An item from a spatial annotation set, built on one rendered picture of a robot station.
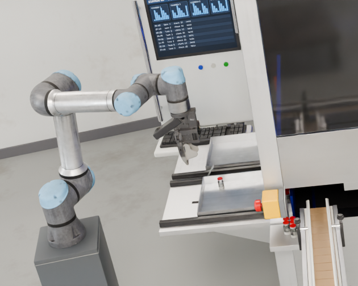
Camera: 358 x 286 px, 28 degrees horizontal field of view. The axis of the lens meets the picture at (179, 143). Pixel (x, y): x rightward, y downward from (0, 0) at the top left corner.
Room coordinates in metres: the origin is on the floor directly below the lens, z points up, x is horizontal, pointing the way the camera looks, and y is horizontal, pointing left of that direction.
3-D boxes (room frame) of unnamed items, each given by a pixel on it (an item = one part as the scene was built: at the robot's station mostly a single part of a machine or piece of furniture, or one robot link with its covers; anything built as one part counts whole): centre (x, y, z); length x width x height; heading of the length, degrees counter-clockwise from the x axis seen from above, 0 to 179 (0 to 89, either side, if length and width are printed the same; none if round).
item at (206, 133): (3.02, -0.12, 0.82); 0.40 x 0.14 x 0.02; 75
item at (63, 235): (2.42, 0.51, 0.84); 0.15 x 0.15 x 0.10
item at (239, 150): (2.62, -0.28, 0.90); 0.34 x 0.26 x 0.04; 77
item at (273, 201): (2.01, -0.26, 1.00); 0.08 x 0.07 x 0.07; 77
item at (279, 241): (1.99, -0.30, 0.87); 0.14 x 0.13 x 0.02; 77
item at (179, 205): (2.46, -0.17, 0.87); 0.70 x 0.48 x 0.02; 167
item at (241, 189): (2.28, -0.20, 0.90); 0.34 x 0.26 x 0.04; 78
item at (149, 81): (2.29, 0.07, 1.39); 0.11 x 0.11 x 0.08; 59
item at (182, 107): (2.25, -0.03, 1.32); 0.08 x 0.08 x 0.05
